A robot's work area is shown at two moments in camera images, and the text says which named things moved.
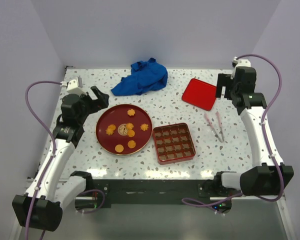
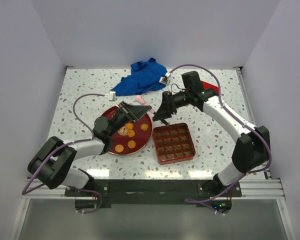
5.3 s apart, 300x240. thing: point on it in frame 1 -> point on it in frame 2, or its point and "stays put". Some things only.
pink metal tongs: (219, 119) -> (139, 98)
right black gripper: (224, 80) -> (164, 110)
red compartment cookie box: (173, 143) stays put
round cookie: (119, 148) stays put
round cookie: (131, 144) stays put
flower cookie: (129, 126) stays put
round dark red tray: (124, 129) stays put
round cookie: (131, 133) stays put
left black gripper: (101, 102) -> (133, 113)
